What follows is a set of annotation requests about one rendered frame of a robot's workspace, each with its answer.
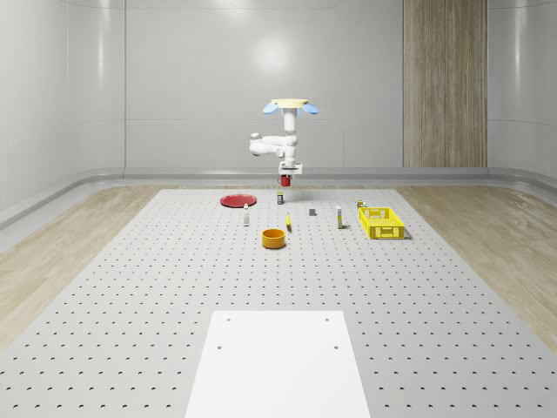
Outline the yellow bowl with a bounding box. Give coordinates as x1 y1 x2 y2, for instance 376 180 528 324
261 228 286 251

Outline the white board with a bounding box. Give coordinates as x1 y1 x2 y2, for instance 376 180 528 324
184 310 372 418

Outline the yellow basket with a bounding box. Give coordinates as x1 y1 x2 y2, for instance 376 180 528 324
358 206 406 240

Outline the red plate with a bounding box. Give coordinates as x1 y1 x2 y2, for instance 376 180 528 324
219 193 258 209

